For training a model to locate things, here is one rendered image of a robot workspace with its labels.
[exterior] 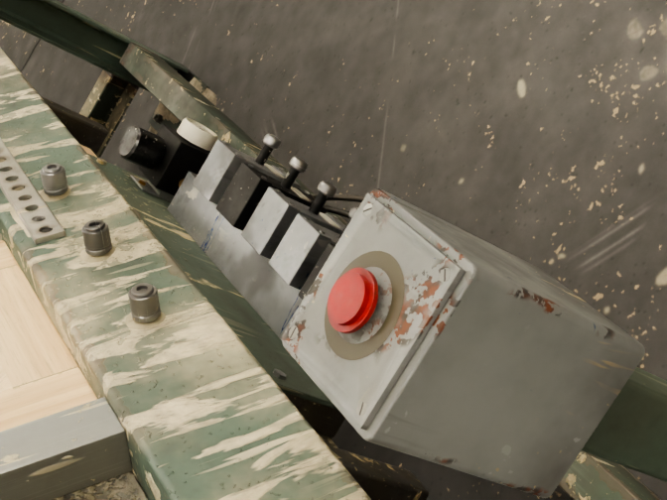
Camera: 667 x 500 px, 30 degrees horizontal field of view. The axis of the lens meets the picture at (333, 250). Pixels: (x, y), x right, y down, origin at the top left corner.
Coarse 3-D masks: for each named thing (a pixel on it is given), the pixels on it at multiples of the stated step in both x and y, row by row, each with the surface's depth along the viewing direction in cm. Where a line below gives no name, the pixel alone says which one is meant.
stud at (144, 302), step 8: (136, 288) 104; (144, 288) 104; (152, 288) 104; (128, 296) 104; (136, 296) 103; (144, 296) 103; (152, 296) 103; (136, 304) 103; (144, 304) 103; (152, 304) 103; (136, 312) 104; (144, 312) 103; (152, 312) 104; (160, 312) 105; (136, 320) 104; (144, 320) 104; (152, 320) 104
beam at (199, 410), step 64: (0, 64) 158; (0, 128) 141; (64, 128) 140; (0, 192) 127; (64, 256) 115; (128, 256) 114; (64, 320) 106; (192, 320) 104; (128, 384) 97; (192, 384) 97; (256, 384) 96; (192, 448) 90; (256, 448) 89; (320, 448) 89
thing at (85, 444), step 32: (64, 416) 96; (96, 416) 96; (0, 448) 93; (32, 448) 93; (64, 448) 92; (96, 448) 93; (128, 448) 95; (0, 480) 91; (32, 480) 92; (64, 480) 93; (96, 480) 95
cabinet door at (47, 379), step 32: (0, 256) 122; (0, 288) 117; (32, 288) 117; (0, 320) 112; (32, 320) 112; (0, 352) 108; (32, 352) 107; (64, 352) 107; (0, 384) 104; (32, 384) 103; (64, 384) 103; (0, 416) 100; (32, 416) 100
